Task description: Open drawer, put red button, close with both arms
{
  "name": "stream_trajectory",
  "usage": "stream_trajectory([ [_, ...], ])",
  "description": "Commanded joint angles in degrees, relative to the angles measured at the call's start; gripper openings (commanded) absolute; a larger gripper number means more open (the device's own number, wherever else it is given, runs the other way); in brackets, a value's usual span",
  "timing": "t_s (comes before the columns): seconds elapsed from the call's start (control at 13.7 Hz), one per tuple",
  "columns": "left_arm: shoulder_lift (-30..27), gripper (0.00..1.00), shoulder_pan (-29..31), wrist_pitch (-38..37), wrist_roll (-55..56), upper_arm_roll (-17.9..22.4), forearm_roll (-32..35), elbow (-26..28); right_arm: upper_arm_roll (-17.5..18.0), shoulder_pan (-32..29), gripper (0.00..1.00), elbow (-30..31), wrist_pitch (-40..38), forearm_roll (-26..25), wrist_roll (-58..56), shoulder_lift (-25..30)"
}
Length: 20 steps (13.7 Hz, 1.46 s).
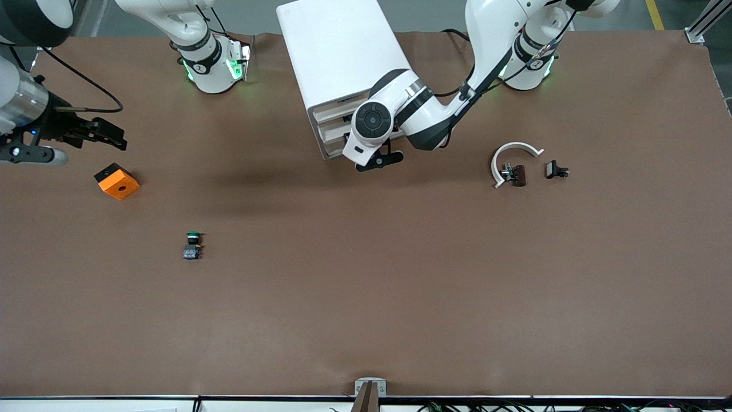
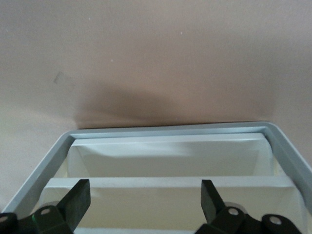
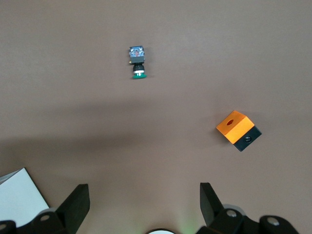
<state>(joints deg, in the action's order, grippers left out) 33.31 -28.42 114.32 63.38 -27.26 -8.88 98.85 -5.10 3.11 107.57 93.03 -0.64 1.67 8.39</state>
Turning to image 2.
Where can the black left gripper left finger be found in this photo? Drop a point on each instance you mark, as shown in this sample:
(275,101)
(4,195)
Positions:
(70,207)

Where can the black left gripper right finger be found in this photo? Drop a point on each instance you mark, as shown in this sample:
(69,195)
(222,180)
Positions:
(214,209)

